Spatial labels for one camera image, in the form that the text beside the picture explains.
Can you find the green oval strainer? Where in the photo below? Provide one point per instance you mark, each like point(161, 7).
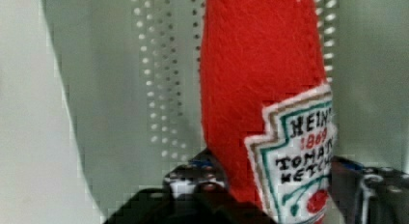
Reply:
point(130, 70)

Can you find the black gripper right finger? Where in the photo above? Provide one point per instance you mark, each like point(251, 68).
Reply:
point(369, 195)

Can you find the red plush ketchup bottle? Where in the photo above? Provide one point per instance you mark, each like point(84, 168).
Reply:
point(267, 109)

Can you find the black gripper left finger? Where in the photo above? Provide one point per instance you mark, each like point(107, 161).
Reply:
point(196, 192)

